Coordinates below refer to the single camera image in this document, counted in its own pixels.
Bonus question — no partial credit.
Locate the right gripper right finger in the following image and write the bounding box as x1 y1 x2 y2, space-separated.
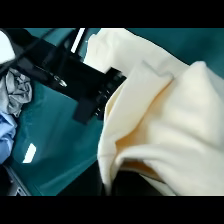
111 170 165 197

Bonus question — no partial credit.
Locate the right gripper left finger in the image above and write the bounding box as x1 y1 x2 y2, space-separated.
57 161 105 197

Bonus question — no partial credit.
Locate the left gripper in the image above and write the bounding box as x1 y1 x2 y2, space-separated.
78 62 128 121

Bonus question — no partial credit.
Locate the cream T-shirt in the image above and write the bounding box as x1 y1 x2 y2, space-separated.
83 28 224 197

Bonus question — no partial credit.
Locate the grey garment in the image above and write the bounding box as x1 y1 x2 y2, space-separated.
0 67 34 118

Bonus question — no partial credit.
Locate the light blue garment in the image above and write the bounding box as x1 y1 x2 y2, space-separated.
0 111 19 165

